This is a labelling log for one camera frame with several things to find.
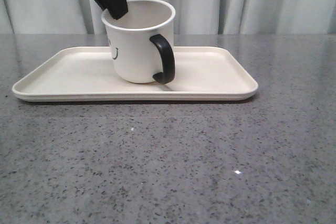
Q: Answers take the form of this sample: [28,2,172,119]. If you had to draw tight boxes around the white smiley mug black handle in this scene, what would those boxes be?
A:
[101,0,176,84]

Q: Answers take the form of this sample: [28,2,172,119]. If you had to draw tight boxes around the pale grey pleated curtain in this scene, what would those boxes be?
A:
[1,0,335,35]

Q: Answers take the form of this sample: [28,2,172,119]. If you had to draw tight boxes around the cream rectangular plastic tray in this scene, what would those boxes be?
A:
[12,47,258,102]

